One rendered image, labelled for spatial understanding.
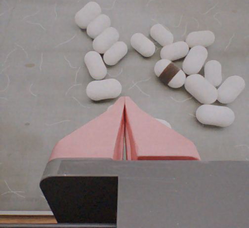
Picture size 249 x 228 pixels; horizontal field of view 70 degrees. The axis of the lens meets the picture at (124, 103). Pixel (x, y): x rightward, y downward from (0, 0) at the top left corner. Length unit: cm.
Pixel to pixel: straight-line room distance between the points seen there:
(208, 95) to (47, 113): 17
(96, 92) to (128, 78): 5
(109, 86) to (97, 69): 2
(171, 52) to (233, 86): 7
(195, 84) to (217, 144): 7
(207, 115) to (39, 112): 18
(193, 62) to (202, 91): 3
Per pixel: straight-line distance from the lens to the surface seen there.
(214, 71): 22
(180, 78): 20
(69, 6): 27
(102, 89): 19
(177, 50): 21
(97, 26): 23
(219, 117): 20
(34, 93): 23
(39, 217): 22
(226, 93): 21
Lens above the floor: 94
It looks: 76 degrees down
